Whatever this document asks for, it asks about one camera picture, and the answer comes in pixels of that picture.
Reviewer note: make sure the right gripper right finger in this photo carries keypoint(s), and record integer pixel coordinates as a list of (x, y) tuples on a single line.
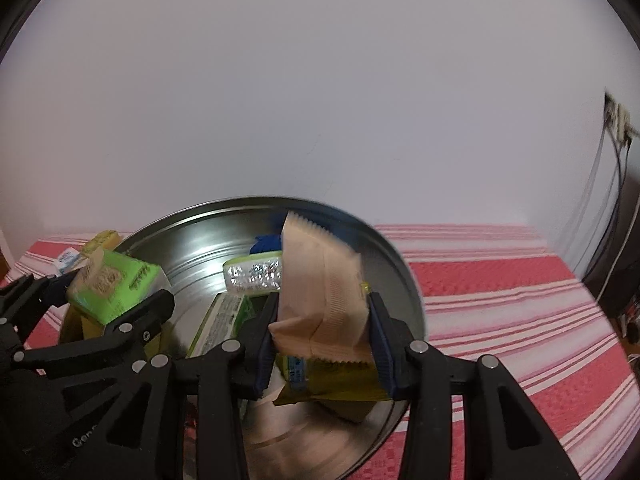
[(505, 436)]

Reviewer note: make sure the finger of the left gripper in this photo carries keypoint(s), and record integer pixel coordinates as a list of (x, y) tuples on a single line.
[(126, 336), (32, 310)]

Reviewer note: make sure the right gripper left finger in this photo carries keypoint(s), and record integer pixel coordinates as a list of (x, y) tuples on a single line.
[(146, 425)]

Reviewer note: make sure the green tissue pack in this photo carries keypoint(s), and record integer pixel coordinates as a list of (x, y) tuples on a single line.
[(253, 275), (223, 320)]

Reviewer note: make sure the green white small carton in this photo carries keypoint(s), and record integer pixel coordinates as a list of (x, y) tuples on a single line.
[(111, 284)]

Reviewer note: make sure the yellow foil packet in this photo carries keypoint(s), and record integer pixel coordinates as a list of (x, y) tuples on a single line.
[(322, 339)]

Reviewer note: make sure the yellow green scouring sponge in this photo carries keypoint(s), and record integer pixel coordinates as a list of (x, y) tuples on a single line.
[(108, 239)]

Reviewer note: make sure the beige paper sachet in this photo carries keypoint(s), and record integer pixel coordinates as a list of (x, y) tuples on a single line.
[(311, 253)]

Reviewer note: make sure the blue cloth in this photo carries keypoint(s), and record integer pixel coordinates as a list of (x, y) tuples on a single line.
[(266, 243)]

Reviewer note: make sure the red striped tablecloth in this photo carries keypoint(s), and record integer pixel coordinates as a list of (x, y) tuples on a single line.
[(501, 290)]

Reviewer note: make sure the white charger plug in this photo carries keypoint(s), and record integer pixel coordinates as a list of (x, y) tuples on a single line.
[(625, 131)]

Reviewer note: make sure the wall power socket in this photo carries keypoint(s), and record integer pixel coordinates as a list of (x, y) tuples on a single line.
[(610, 113)]

